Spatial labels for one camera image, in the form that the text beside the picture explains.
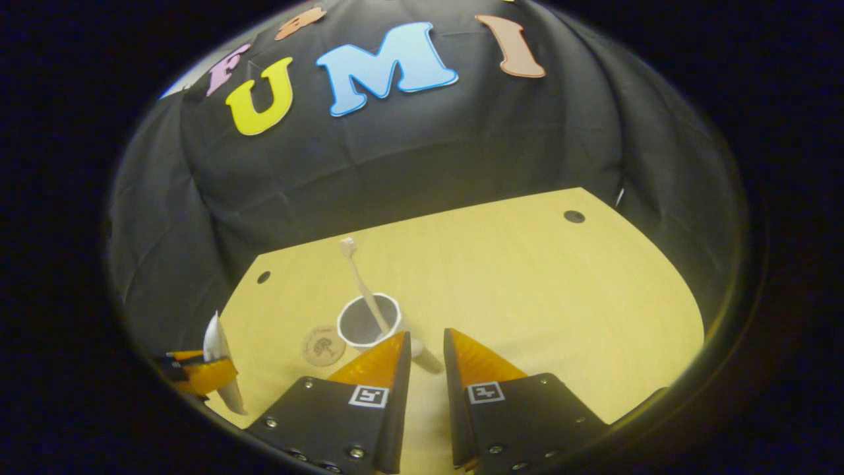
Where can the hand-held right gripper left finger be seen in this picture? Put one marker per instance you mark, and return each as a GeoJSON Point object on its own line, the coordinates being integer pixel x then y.
{"type": "Point", "coordinates": [395, 402]}

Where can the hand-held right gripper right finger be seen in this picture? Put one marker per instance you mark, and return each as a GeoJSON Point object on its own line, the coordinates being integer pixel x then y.
{"type": "Point", "coordinates": [455, 402]}

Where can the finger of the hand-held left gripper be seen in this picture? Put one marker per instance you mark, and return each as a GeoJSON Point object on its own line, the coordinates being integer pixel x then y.
{"type": "Point", "coordinates": [208, 376]}
{"type": "Point", "coordinates": [184, 355]}

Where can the white toothpaste tube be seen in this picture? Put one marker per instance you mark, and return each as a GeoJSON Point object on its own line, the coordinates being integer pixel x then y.
{"type": "Point", "coordinates": [212, 340]}

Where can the round cork coaster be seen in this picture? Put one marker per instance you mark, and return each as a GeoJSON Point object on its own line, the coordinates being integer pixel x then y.
{"type": "Point", "coordinates": [323, 346]}

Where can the wooden toothbrush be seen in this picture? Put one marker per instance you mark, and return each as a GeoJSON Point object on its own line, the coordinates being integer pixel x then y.
{"type": "Point", "coordinates": [362, 284]}

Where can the black backdrop cloth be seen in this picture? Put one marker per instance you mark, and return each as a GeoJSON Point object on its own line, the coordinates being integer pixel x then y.
{"type": "Point", "coordinates": [428, 145]}

